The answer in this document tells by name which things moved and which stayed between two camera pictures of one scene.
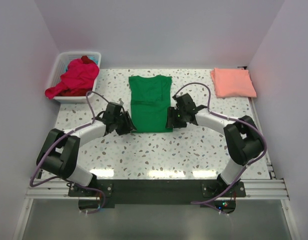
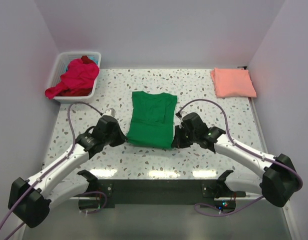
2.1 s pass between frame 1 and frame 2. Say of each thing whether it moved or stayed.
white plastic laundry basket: stayed
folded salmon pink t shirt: stayed
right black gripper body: moved
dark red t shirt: stayed
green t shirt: moved
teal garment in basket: stayed
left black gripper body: moved
